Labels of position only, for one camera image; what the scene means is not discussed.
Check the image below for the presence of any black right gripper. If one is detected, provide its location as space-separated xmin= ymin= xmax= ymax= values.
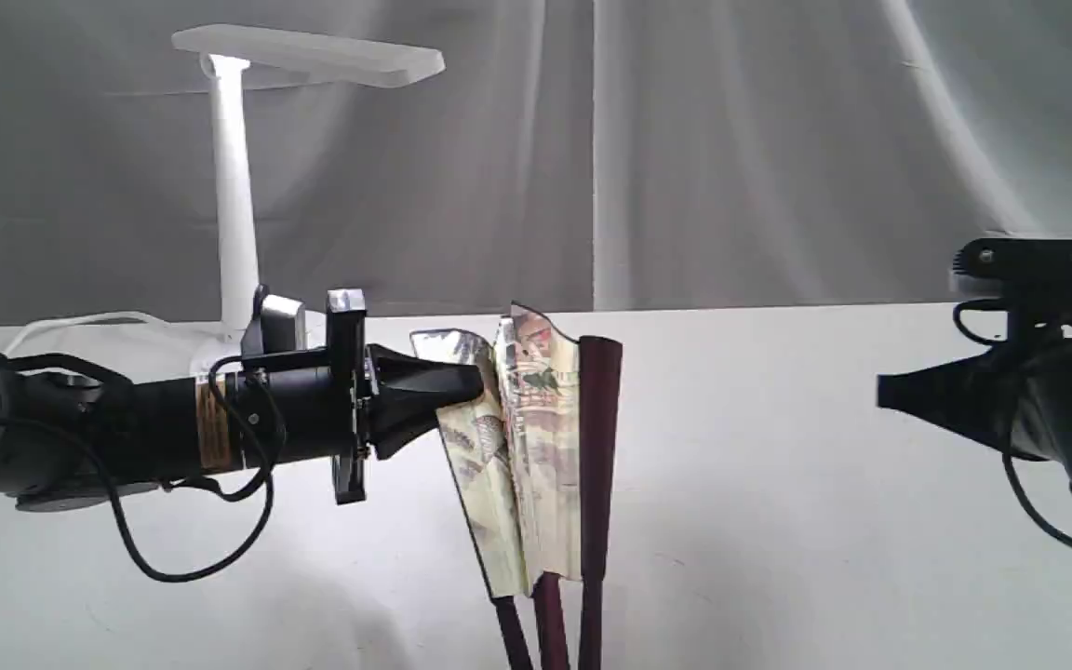
xmin=877 ymin=326 xmax=1072 ymax=493

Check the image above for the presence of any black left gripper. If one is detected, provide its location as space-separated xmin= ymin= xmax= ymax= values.
xmin=229 ymin=288 xmax=483 ymax=505

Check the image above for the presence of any painted folding paper fan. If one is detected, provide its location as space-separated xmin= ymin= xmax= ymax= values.
xmin=411 ymin=302 xmax=623 ymax=669

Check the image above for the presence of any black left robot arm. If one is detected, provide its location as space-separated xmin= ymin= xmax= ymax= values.
xmin=0 ymin=286 xmax=483 ymax=512

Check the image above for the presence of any white desk lamp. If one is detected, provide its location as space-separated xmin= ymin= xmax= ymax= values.
xmin=172 ymin=24 xmax=446 ymax=377

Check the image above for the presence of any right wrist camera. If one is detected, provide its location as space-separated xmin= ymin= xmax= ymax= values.
xmin=950 ymin=237 xmax=1072 ymax=346

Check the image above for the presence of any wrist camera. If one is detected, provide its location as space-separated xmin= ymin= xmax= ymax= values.
xmin=239 ymin=284 xmax=309 ymax=359
xmin=950 ymin=237 xmax=1072 ymax=346

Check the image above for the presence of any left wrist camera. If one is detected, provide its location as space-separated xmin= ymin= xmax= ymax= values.
xmin=239 ymin=284 xmax=309 ymax=359

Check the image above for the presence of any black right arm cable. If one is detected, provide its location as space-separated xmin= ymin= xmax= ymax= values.
xmin=953 ymin=298 xmax=1072 ymax=560

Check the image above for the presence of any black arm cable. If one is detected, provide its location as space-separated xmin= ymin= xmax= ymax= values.
xmin=0 ymin=354 xmax=288 ymax=584
xmin=953 ymin=298 xmax=1072 ymax=560

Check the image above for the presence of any thin white cable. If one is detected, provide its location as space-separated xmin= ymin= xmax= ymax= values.
xmin=1 ymin=312 xmax=221 ymax=359

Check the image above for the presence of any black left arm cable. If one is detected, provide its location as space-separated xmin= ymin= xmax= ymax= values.
xmin=0 ymin=354 xmax=288 ymax=584

